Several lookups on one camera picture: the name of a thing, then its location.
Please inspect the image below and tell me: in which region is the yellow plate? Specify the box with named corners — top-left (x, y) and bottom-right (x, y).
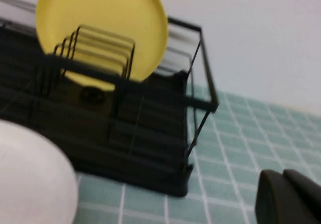
top-left (35, 0), bottom-right (169, 92)

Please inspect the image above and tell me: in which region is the white plate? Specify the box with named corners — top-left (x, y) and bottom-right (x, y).
top-left (0, 120), bottom-right (81, 224)

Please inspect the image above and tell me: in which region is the green tiled tablecloth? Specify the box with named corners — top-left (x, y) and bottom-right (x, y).
top-left (74, 82), bottom-right (321, 224)

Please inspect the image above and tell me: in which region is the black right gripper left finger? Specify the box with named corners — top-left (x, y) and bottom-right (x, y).
top-left (254, 169), bottom-right (289, 224)

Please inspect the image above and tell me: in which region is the black wire dish rack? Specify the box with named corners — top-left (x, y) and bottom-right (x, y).
top-left (0, 0), bottom-right (219, 198)

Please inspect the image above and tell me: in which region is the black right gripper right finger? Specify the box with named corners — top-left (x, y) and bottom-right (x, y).
top-left (282, 168), bottom-right (321, 224)

